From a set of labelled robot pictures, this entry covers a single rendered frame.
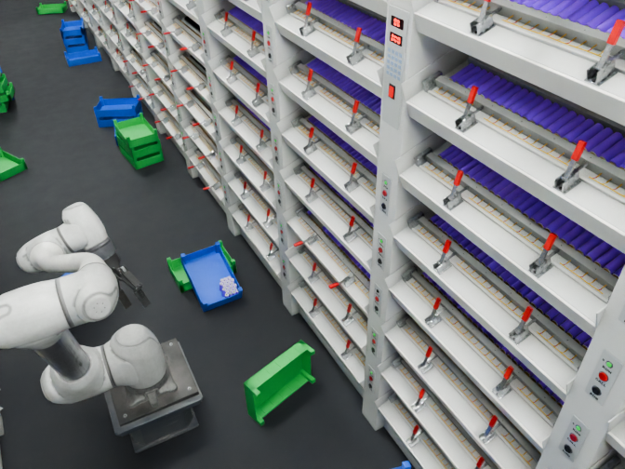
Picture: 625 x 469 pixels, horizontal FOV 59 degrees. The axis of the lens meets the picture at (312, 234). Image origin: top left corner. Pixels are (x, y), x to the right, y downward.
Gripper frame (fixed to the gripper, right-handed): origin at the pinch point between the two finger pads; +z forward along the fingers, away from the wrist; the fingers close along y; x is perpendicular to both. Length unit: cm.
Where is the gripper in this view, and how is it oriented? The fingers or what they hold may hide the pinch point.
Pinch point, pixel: (136, 303)
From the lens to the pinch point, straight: 213.2
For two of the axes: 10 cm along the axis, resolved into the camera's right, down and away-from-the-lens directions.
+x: -5.5, 5.2, -6.6
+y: -7.2, 1.2, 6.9
